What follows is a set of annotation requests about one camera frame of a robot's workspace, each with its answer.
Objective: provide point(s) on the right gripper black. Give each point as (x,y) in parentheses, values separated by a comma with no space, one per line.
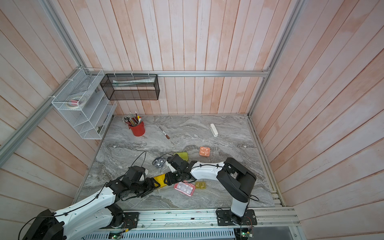
(170,179)

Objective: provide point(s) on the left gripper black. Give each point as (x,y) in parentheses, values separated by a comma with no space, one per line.
(149,185)

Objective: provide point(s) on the yellow lid white pillbox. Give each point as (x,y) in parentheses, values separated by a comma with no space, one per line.
(160,179)

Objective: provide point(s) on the round dark blue pillbox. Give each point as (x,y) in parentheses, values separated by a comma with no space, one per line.
(159,162)

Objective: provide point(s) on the pink pillbox clear lid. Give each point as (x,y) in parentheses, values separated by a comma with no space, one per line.
(185,188)

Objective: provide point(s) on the green lid white pillbox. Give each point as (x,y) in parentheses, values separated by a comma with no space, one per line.
(183,155)

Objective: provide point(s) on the small yellow transparent pillbox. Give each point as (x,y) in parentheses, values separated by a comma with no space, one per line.
(200,185)

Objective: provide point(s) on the orange small pillbox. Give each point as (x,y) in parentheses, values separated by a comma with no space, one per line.
(205,151)

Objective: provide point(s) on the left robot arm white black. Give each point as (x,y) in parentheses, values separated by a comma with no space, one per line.
(94,212)

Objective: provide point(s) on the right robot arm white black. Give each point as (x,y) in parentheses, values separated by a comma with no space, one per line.
(231,174)

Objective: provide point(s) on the red pen cup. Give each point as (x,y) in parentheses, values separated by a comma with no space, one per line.
(138,130)

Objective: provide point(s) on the white rectangular case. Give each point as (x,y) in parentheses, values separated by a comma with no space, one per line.
(214,130)

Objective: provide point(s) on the tape roll on shelf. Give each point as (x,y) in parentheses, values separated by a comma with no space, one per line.
(75,102)

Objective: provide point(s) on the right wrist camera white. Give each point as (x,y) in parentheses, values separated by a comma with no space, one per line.
(172,165)

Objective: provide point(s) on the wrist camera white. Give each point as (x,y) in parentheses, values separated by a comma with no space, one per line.
(144,175)
(172,165)

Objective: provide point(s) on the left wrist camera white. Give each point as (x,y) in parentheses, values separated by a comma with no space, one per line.
(144,175)

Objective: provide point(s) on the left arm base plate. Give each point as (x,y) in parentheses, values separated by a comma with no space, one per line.
(126,220)

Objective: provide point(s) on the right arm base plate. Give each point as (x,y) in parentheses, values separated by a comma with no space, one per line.
(227,218)

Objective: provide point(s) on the black mesh wall basket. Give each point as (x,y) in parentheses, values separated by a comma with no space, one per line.
(127,87)

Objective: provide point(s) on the white wire shelf rack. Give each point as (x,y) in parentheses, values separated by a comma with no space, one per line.
(92,120)

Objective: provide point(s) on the aluminium front rail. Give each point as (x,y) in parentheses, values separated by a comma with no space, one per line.
(207,219)

